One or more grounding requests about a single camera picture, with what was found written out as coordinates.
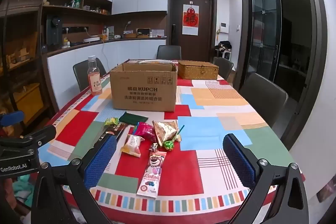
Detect long pink bear packet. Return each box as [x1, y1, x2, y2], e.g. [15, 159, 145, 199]
[136, 151, 168, 198]

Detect dark brown entrance door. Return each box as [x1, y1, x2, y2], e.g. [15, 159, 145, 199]
[168, 0, 218, 62]

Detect lollipop with teal stick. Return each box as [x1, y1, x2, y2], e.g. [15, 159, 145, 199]
[173, 124, 185, 143]

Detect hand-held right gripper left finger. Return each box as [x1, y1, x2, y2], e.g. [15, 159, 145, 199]
[31, 133, 118, 224]

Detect red white wall calendar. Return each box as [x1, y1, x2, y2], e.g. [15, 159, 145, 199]
[183, 1, 200, 36]

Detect white flat tray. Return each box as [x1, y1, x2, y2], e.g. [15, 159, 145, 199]
[83, 35, 103, 43]

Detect brown cardboard box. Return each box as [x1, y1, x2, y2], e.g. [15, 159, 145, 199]
[110, 59, 178, 112]

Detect dark grey dining chair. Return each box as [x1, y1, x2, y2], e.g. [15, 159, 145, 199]
[73, 57, 107, 92]
[156, 45, 182, 60]
[239, 72, 289, 128]
[213, 56, 234, 80]

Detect dark wooden display cabinet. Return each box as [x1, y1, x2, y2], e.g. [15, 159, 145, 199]
[0, 0, 48, 135]

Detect white cart with bags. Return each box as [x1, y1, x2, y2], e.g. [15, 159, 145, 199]
[215, 40, 232, 59]

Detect pink red snack packet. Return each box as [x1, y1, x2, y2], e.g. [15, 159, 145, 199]
[134, 122, 156, 142]

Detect dark green snack packet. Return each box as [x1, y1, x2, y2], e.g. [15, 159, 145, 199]
[119, 111, 149, 126]

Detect white base cabinets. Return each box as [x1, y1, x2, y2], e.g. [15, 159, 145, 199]
[47, 39, 166, 109]

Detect dark brown chocolate packet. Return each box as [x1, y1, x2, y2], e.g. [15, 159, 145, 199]
[93, 122, 129, 151]

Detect brown white snack packet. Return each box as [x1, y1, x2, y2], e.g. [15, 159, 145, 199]
[152, 120, 179, 147]

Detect white orange bread packet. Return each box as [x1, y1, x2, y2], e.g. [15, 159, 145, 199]
[120, 134, 145, 158]

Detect colourful checked tablecloth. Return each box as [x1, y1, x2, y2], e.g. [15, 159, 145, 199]
[45, 60, 306, 215]

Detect pink drink bottle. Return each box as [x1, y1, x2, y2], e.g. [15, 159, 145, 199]
[87, 55, 103, 96]

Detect woven wicker lidded box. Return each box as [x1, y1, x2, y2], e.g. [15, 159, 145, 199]
[178, 60, 219, 80]

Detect black countertop appliance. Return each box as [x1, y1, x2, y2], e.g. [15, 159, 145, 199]
[46, 15, 63, 46]

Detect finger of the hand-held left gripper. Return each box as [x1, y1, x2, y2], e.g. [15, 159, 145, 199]
[0, 111, 25, 127]
[0, 125, 57, 148]

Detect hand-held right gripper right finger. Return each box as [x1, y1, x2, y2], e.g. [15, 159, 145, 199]
[223, 133, 310, 224]

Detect dark glass sliding door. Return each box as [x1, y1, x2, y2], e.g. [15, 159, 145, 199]
[248, 0, 282, 80]

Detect white plastic fruit basket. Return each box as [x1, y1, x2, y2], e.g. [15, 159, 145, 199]
[138, 59, 175, 65]

